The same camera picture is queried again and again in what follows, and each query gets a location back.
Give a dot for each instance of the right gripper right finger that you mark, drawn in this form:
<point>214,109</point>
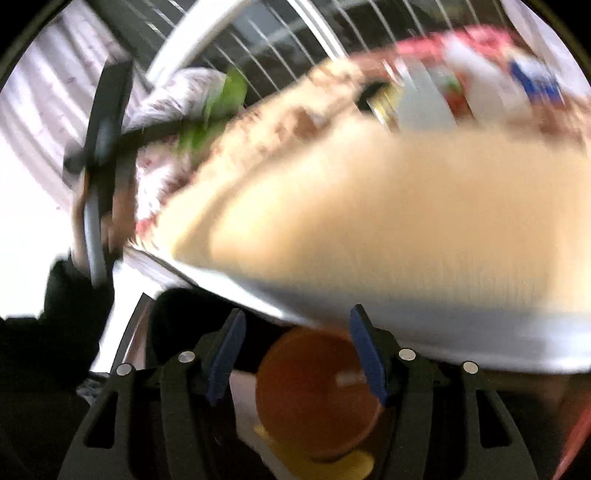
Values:
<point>440,424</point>

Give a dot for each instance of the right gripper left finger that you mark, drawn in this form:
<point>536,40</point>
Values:
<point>189,387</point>

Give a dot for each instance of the blue white milk carton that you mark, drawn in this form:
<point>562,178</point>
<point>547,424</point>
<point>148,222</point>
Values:
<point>539,83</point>

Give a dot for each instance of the white cylindrical jar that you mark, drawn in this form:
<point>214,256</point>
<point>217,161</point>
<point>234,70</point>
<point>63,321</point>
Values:
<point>422,106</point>

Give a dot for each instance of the floral plush blanket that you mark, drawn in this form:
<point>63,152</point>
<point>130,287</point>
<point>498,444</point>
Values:
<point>467,242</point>

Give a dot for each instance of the white curtain right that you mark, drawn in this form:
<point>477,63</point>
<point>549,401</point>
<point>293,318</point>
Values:
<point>546,44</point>

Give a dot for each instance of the colourful toy snack bag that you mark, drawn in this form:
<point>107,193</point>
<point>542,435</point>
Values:
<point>382,96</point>

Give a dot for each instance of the person left hand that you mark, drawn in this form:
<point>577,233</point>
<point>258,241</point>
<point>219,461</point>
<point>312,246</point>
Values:
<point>103,219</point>

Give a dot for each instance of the window with metal bars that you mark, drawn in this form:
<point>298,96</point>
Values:
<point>272,43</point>

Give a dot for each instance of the pink floral curtain left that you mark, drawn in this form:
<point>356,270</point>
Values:
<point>46,100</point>

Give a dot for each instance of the orange trash bin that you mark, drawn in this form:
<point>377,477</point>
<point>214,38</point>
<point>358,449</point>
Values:
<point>312,394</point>

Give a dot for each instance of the black sleeved left forearm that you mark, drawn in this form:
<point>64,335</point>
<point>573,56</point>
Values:
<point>44,360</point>

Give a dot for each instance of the red plastic bag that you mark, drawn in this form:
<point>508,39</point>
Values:
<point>576,439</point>

